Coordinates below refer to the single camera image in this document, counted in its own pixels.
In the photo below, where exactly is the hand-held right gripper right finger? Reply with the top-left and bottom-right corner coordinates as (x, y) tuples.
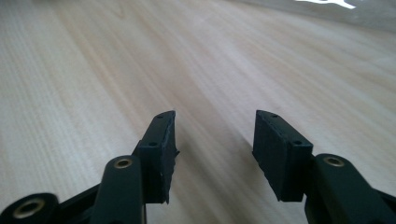
(251, 109), (314, 203)

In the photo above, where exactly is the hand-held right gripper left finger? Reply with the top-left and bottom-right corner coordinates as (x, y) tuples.
(132, 110), (180, 204)

